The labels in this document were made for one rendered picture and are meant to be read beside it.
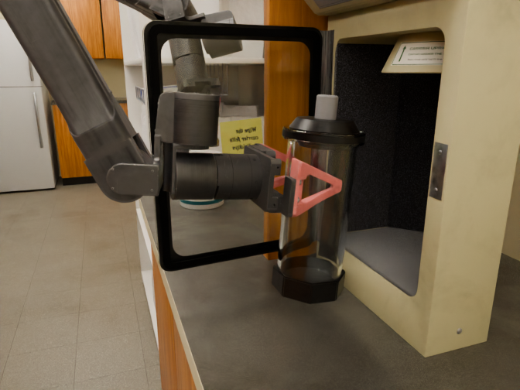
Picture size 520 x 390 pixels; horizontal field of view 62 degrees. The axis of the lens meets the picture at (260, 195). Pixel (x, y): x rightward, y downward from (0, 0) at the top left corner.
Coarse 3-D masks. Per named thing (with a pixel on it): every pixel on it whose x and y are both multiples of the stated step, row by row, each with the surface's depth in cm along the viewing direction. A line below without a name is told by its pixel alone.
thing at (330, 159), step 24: (288, 144) 57; (312, 144) 53; (336, 144) 52; (360, 144) 54; (288, 168) 57; (336, 168) 54; (312, 192) 55; (312, 216) 55; (336, 216) 56; (288, 240) 58; (312, 240) 56; (336, 240) 57; (288, 264) 58; (312, 264) 57; (336, 264) 58
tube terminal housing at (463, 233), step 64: (448, 0) 50; (512, 0) 49; (448, 64) 51; (512, 64) 52; (448, 128) 52; (512, 128) 54; (448, 192) 53; (448, 256) 56; (384, 320) 68; (448, 320) 59
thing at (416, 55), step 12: (408, 36) 62; (420, 36) 60; (432, 36) 59; (396, 48) 64; (408, 48) 61; (420, 48) 59; (432, 48) 58; (396, 60) 62; (408, 60) 60; (420, 60) 59; (432, 60) 58; (384, 72) 65; (396, 72) 62; (408, 72) 60; (420, 72) 59; (432, 72) 58
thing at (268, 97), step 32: (192, 64) 67; (224, 64) 69; (256, 64) 71; (288, 64) 74; (224, 96) 70; (256, 96) 73; (288, 96) 75; (224, 128) 72; (256, 128) 74; (192, 224) 74; (224, 224) 76; (256, 224) 79
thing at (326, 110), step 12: (324, 96) 55; (336, 96) 55; (324, 108) 55; (336, 108) 56; (300, 120) 55; (312, 120) 54; (324, 120) 54; (336, 120) 55; (348, 120) 57; (324, 132) 53; (336, 132) 53; (348, 132) 53
